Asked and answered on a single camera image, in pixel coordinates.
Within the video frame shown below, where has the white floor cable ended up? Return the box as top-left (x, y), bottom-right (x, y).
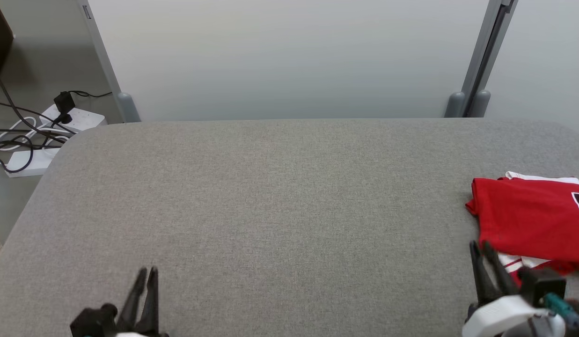
top-left (0, 116), bottom-right (39, 142)

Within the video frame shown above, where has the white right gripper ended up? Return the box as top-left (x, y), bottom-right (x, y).
top-left (462, 240), bottom-right (548, 337)

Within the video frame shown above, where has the white partition panel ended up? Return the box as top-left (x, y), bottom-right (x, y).
top-left (486, 0), bottom-right (579, 136)
top-left (88, 0), bottom-right (489, 122)

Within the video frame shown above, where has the black power adapter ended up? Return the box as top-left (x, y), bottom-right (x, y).
top-left (53, 91), bottom-right (76, 125)

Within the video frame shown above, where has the grey partition post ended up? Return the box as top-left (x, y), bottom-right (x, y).
top-left (466, 0), bottom-right (519, 117)
top-left (444, 0), bottom-right (505, 118)
top-left (76, 0), bottom-right (141, 123)

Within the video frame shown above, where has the red T-shirt with white sleeves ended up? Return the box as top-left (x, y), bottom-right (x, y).
top-left (466, 177), bottom-right (579, 275)

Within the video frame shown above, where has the pile of red shirts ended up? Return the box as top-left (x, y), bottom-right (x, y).
top-left (498, 171), bottom-right (579, 287)

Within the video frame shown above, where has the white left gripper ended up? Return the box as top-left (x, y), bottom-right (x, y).
top-left (115, 266), bottom-right (169, 337)

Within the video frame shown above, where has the teal right camera connector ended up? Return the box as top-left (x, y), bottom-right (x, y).
top-left (542, 293), bottom-right (579, 329)

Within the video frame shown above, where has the thin black adapter cable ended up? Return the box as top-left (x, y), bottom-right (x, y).
top-left (69, 90), bottom-right (113, 99)

